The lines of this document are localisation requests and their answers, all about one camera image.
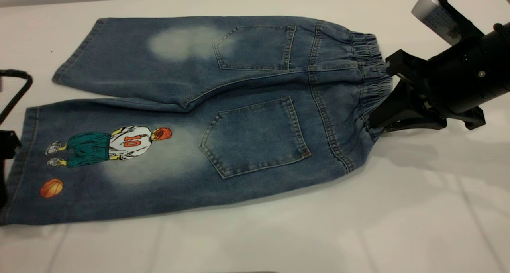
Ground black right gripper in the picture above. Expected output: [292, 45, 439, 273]
[366, 36, 487, 134]

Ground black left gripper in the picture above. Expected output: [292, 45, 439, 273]
[0, 130, 22, 210]

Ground blue denim jeans basketball print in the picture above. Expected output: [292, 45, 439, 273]
[0, 16, 394, 226]

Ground long black cable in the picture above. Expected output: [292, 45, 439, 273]
[0, 69, 33, 125]

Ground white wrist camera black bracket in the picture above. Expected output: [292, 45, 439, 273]
[411, 0, 485, 46]

